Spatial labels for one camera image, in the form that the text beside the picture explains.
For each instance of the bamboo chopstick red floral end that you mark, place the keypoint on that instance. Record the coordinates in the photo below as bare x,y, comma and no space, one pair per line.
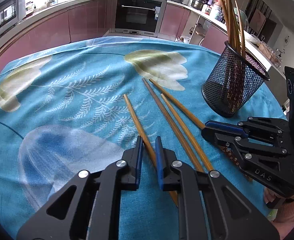
179,105

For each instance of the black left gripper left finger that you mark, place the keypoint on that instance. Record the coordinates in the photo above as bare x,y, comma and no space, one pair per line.
88,206

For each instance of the brown chopstick middle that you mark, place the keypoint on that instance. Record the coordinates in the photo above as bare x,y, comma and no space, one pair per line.
189,135

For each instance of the black mesh utensil cup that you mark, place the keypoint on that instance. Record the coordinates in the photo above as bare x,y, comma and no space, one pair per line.
233,80

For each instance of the microwave oven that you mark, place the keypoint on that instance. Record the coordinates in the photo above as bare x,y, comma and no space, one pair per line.
11,12

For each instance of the pink kitchen cabinets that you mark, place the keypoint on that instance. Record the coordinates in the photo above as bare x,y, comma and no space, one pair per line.
61,24

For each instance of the light bamboo chopstick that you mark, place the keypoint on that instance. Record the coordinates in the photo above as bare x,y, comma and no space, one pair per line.
147,139

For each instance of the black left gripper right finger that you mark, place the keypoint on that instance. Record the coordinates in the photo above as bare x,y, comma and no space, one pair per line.
209,206

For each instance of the dark brown chopstick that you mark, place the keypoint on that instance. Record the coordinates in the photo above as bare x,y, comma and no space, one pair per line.
175,128

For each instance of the person's right hand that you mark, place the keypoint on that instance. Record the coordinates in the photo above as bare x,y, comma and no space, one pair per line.
284,220

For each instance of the built-in black oven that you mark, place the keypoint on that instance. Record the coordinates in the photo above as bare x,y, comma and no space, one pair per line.
139,17

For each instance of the blue floral tablecloth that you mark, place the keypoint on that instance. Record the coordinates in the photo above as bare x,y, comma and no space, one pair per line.
62,110

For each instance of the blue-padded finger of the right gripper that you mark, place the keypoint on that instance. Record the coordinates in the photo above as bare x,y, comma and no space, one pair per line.
212,127

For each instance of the steel cooking pot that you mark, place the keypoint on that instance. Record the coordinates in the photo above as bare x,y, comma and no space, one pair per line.
198,4

